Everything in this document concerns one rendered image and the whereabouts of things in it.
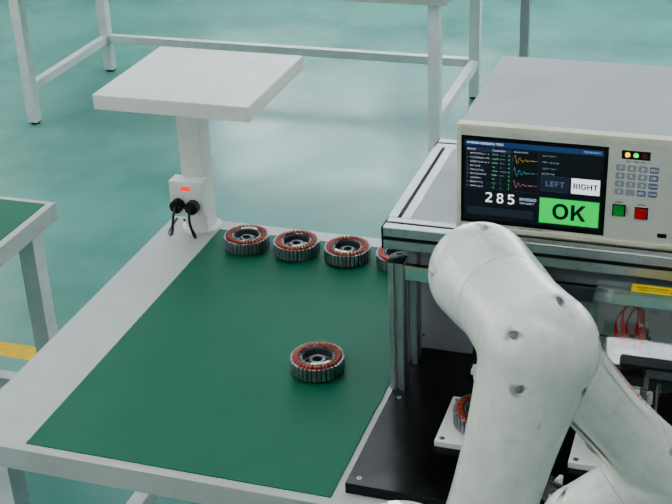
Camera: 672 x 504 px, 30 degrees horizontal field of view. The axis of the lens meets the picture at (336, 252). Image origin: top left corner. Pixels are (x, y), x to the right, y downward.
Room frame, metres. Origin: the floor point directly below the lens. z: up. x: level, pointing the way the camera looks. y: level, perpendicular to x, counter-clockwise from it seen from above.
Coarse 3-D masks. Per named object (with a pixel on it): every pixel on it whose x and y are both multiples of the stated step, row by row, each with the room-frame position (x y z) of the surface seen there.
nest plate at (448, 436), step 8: (456, 400) 1.96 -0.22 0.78; (448, 408) 1.93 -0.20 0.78; (448, 416) 1.91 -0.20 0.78; (448, 424) 1.88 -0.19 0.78; (440, 432) 1.86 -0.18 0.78; (448, 432) 1.86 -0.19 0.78; (456, 432) 1.86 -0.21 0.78; (440, 440) 1.83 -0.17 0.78; (448, 440) 1.83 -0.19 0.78; (456, 440) 1.83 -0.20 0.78; (456, 448) 1.82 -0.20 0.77
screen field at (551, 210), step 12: (540, 204) 1.98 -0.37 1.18; (552, 204) 1.97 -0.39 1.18; (564, 204) 1.96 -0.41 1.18; (576, 204) 1.96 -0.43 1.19; (588, 204) 1.95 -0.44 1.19; (540, 216) 1.98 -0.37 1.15; (552, 216) 1.97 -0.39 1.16; (564, 216) 1.96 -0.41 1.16; (576, 216) 1.96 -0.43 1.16; (588, 216) 1.95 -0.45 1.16
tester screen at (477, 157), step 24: (480, 144) 2.01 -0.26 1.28; (504, 144) 2.00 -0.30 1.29; (480, 168) 2.01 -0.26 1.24; (504, 168) 2.00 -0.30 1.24; (528, 168) 1.99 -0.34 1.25; (552, 168) 1.97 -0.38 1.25; (576, 168) 1.96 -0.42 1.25; (600, 168) 1.94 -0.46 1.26; (480, 192) 2.01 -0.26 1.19; (504, 192) 2.00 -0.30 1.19; (528, 192) 1.99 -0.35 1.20; (552, 192) 1.97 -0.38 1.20; (600, 192) 1.94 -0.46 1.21; (480, 216) 2.01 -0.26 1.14
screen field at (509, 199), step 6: (486, 192) 2.01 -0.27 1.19; (492, 192) 2.01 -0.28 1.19; (498, 192) 2.00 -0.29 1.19; (486, 198) 2.01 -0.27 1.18; (492, 198) 2.01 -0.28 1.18; (498, 198) 2.00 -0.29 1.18; (504, 198) 2.00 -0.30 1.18; (510, 198) 2.00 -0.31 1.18; (516, 198) 1.99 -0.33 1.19; (498, 204) 2.00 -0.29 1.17; (504, 204) 2.00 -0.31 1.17; (510, 204) 2.00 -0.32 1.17; (516, 204) 1.99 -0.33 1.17
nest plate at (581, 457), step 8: (576, 440) 1.82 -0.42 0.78; (576, 448) 1.79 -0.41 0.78; (584, 448) 1.79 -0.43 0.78; (576, 456) 1.77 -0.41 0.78; (584, 456) 1.77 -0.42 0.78; (592, 456) 1.77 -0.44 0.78; (568, 464) 1.75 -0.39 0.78; (576, 464) 1.75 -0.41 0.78; (584, 464) 1.75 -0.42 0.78; (592, 464) 1.74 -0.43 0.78
